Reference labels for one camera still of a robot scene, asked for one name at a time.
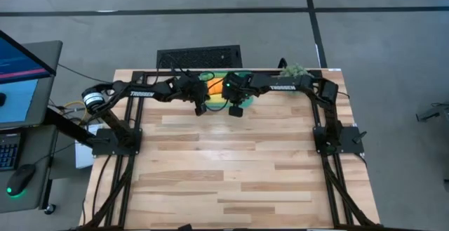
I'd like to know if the black keyboard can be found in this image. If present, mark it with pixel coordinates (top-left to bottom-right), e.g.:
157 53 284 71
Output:
0 131 21 172

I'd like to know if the black floor stand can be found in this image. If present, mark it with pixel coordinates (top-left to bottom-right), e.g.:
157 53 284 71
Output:
415 100 449 124

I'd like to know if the grey computer desk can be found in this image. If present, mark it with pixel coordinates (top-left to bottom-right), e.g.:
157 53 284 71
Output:
0 40 64 213

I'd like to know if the yellow microfiber towel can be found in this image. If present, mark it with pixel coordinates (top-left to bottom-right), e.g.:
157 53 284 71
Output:
206 95 229 107

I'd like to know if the black diagonal bar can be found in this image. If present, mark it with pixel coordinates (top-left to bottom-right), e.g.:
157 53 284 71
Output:
43 106 94 146

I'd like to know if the yellow cable loop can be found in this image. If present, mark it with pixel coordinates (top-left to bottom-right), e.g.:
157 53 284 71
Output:
64 100 89 125

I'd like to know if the black computer mouse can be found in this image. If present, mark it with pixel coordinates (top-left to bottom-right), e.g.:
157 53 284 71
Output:
6 163 36 197

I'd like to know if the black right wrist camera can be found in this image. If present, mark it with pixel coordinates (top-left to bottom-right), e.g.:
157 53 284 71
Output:
228 105 244 119

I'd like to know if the orange microfiber towel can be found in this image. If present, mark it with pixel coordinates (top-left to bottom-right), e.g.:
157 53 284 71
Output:
206 77 226 95

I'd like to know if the black aluminium table frame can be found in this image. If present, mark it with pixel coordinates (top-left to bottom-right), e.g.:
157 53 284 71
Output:
75 69 387 231

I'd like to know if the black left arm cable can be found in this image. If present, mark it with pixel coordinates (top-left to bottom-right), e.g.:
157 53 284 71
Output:
153 53 192 86

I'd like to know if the blue screen desk monitor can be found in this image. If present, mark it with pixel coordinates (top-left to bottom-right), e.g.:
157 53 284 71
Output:
0 29 58 131

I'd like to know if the black floor cable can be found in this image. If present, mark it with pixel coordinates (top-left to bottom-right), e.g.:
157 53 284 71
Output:
57 63 113 84

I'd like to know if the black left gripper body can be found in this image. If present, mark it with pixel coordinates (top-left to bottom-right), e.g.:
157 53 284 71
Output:
176 74 211 107

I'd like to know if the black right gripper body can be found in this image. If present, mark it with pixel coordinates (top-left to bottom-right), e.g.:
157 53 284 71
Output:
222 71 255 105

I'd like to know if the teal translucent plastic basket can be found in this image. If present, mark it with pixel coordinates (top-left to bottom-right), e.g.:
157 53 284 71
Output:
199 69 255 108

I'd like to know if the black perforated computer case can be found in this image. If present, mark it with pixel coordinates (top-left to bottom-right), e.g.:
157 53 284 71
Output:
156 44 243 70

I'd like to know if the white box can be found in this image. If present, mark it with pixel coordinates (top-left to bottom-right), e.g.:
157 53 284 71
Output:
74 123 103 170

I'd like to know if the artificial green potted plant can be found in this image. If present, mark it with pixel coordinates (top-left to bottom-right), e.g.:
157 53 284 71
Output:
279 62 314 79

